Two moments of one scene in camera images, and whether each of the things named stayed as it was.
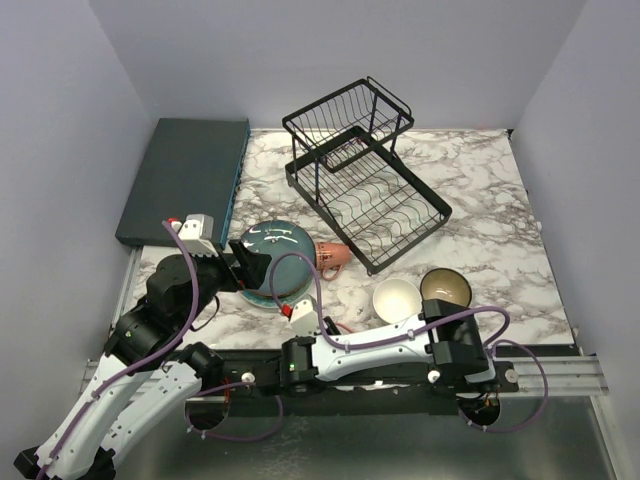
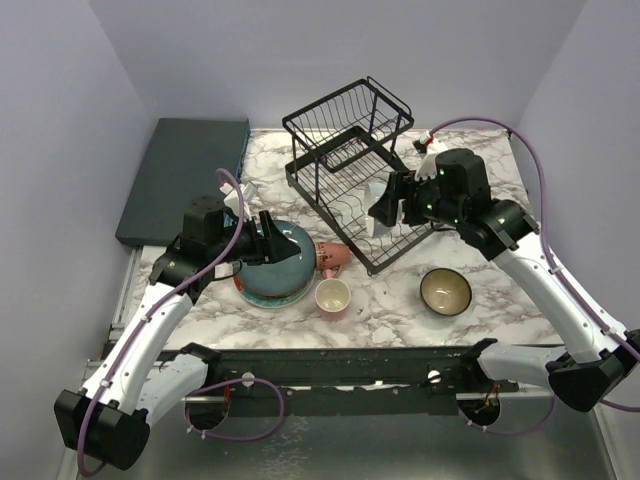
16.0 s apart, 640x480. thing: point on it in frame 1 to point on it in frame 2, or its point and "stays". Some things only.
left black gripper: [250, 273] to [270, 246]
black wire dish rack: [342, 166] stays
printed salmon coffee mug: [330, 257] stays
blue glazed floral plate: [292, 275] stays
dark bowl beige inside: [446, 284] stays
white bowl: [395, 300] to [372, 192]
